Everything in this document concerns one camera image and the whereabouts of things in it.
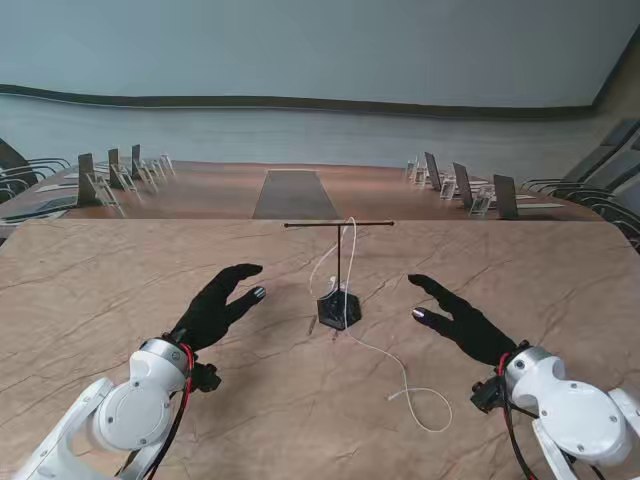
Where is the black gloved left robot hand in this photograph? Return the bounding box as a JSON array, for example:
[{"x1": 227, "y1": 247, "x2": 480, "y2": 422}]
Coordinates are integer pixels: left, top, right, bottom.
[{"x1": 169, "y1": 263, "x2": 268, "y2": 354}]

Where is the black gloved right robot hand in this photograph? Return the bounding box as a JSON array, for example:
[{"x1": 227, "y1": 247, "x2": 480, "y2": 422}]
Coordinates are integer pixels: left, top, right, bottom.
[{"x1": 407, "y1": 273, "x2": 519, "y2": 366}]

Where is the white wired earphone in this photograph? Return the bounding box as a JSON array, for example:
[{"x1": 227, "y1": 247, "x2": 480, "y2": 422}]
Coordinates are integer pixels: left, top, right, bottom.
[{"x1": 308, "y1": 216, "x2": 454, "y2": 432}]

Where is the black T-bar rack marble base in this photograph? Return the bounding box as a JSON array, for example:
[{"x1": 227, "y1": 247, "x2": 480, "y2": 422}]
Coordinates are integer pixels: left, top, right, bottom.
[{"x1": 283, "y1": 220, "x2": 396, "y2": 331}]

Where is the printed conference room backdrop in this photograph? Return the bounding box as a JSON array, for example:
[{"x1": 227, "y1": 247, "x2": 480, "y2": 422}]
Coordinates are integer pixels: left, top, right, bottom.
[{"x1": 0, "y1": 0, "x2": 640, "y2": 224}]

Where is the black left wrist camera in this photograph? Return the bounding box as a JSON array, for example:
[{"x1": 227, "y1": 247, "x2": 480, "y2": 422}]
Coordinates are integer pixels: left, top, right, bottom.
[{"x1": 192, "y1": 362, "x2": 223, "y2": 394}]

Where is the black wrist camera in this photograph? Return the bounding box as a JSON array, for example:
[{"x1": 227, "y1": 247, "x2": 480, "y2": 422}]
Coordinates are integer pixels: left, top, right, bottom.
[
  {"x1": 192, "y1": 362, "x2": 223, "y2": 394},
  {"x1": 469, "y1": 377, "x2": 506, "y2": 416}
]

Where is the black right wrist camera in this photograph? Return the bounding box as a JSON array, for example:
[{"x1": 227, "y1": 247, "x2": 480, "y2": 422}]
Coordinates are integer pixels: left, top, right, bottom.
[{"x1": 469, "y1": 377, "x2": 506, "y2": 416}]

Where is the red black left arm cable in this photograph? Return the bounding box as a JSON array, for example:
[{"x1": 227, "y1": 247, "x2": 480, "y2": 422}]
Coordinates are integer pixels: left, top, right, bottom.
[{"x1": 114, "y1": 342, "x2": 199, "y2": 479}]

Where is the red black arm cable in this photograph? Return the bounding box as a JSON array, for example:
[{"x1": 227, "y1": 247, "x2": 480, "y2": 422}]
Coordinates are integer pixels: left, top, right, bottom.
[
  {"x1": 114, "y1": 342, "x2": 199, "y2": 479},
  {"x1": 497, "y1": 352, "x2": 609, "y2": 480}
]

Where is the red black right arm cable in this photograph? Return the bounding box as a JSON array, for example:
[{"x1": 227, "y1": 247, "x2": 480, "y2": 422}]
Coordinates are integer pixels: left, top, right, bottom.
[{"x1": 497, "y1": 352, "x2": 609, "y2": 480}]

